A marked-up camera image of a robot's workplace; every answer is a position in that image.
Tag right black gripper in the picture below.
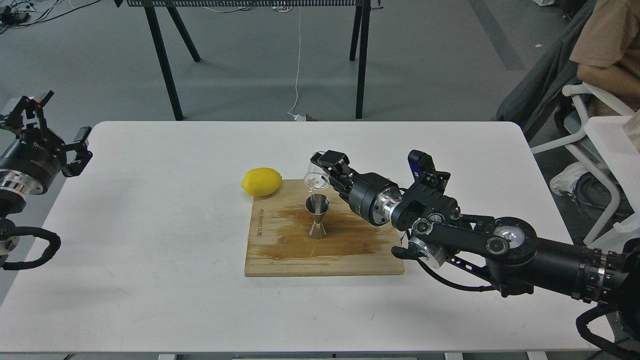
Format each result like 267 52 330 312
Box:
310 150 403 226

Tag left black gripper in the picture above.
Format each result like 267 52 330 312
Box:
0 90 93 195

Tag small clear measuring cup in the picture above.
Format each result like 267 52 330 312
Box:
302 162 330 192

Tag steel double jigger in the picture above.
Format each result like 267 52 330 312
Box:
305 193 330 240

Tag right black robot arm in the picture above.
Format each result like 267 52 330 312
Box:
310 150 639 360

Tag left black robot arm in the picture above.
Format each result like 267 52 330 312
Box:
0 90 93 271

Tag yellow lemon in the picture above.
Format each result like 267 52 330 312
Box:
240 167 282 198

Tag bamboo cutting board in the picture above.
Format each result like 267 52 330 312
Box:
244 179 405 277

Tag grey office chair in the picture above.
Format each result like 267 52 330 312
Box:
531 83 635 246

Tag person in grey clothes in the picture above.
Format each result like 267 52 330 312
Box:
495 0 640 216

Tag white hanging cable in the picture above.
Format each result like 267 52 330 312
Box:
287 7 307 122

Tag black metal frame table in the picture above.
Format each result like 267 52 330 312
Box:
114 0 383 121

